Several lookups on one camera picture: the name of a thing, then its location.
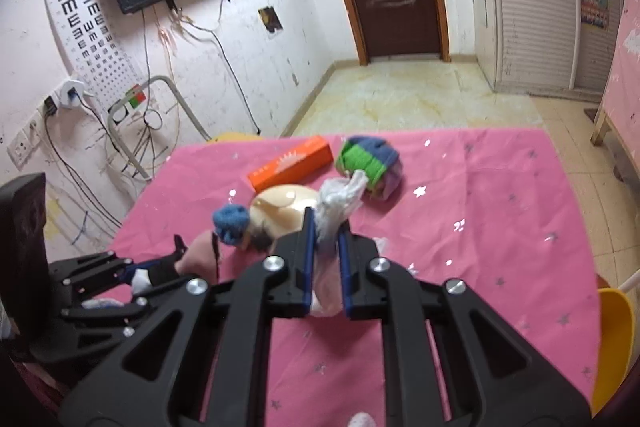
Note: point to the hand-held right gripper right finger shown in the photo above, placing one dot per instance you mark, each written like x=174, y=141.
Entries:
x=345, y=267

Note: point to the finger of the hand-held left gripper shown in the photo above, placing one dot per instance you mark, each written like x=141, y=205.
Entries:
x=90, y=264
x=100, y=313

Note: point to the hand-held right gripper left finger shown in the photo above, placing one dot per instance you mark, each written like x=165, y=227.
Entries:
x=309, y=257

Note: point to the white cloth bundle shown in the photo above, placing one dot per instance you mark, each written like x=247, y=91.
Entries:
x=141, y=281

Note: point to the beige round bowl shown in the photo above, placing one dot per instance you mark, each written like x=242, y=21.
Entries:
x=282, y=207

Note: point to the clear plastic bag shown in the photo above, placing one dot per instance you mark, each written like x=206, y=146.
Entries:
x=332, y=202

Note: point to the blue knit ball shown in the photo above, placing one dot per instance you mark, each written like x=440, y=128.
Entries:
x=230, y=223

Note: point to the orange box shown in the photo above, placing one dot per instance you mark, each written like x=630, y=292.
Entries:
x=290, y=163

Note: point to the green blue knit bundle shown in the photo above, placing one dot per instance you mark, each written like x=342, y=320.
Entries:
x=367, y=164

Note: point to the yellow plastic bin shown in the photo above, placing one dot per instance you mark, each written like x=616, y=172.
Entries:
x=612, y=347

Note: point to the person's right hand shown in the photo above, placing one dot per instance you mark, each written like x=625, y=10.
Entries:
x=362, y=420

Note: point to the black plug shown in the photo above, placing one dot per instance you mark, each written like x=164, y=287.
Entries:
x=50, y=106

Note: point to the pink star tablecloth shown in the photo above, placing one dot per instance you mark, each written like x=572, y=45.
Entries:
x=475, y=232

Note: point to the yellow plastic object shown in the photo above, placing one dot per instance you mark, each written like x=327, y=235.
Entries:
x=235, y=138

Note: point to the white power adapter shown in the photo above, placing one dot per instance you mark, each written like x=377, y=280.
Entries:
x=70, y=93

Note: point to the white folding rack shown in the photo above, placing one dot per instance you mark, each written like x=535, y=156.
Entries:
x=187, y=112

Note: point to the eye chart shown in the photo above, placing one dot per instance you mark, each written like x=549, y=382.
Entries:
x=95, y=37

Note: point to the white metal chair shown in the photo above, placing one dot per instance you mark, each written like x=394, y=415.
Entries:
x=631, y=283

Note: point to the white slatted wardrobe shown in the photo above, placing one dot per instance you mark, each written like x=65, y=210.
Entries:
x=530, y=7

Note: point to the pink sheet covered bed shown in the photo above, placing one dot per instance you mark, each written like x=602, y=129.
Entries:
x=627, y=72

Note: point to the white wall sockets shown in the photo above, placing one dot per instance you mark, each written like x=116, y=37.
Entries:
x=24, y=144

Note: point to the wooden frame leg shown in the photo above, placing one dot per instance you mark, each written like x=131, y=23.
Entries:
x=600, y=127

